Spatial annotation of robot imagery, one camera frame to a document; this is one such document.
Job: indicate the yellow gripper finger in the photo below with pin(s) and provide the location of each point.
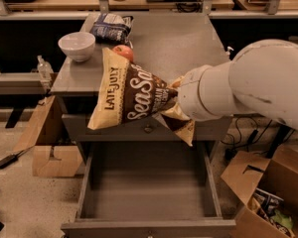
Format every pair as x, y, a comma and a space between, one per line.
174, 111
176, 84

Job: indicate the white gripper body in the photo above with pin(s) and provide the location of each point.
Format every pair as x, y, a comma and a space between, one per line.
190, 93

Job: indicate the brown Late July chip bag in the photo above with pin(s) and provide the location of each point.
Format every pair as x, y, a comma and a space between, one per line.
130, 93

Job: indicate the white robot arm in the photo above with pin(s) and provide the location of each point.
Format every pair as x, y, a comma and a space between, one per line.
262, 78

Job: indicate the closed grey top drawer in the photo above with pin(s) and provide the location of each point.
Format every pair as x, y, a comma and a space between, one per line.
148, 129

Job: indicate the grey drawer cabinet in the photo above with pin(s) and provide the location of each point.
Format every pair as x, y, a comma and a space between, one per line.
166, 44

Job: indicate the blue chip bag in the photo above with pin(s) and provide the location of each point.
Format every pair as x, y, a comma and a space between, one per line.
112, 28

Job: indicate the open grey middle drawer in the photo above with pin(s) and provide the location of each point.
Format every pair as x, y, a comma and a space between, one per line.
148, 190

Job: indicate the small white pump bottle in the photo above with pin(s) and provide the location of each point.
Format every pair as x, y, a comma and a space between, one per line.
229, 51

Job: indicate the red apple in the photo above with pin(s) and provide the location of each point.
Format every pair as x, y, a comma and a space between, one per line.
124, 51

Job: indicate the white ceramic bowl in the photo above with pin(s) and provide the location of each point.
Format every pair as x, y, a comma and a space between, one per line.
78, 46

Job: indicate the cardboard box with snacks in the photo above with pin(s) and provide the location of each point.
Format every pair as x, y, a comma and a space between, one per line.
279, 176

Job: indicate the cardboard box left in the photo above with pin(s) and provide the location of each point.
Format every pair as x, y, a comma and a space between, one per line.
43, 134

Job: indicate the clear plastic bottle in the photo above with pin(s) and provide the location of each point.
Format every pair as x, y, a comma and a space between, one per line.
44, 68

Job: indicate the black power adapter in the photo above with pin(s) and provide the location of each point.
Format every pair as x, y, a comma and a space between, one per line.
5, 162

